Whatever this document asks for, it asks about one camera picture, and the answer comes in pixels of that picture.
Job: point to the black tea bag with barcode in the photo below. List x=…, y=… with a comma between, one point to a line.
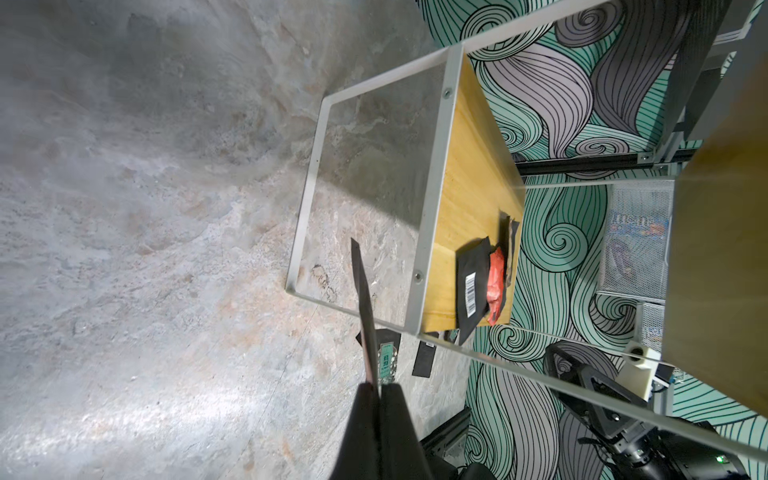
x=424, y=360

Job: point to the jasmine tea bag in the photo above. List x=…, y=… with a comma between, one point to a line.
x=388, y=347

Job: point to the white wooden two-tier shelf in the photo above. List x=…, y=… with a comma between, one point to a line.
x=543, y=107

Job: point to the oolong tea bag shelf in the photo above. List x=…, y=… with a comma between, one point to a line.
x=509, y=227

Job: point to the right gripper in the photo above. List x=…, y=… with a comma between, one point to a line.
x=628, y=447

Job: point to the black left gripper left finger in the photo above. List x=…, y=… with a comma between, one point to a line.
x=358, y=457

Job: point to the red tea bag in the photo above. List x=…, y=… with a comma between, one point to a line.
x=496, y=285

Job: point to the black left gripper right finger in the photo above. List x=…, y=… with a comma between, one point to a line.
x=401, y=453

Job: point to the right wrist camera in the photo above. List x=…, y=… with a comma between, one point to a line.
x=639, y=369

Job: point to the clear wall bin upper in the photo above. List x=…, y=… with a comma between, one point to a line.
x=634, y=258

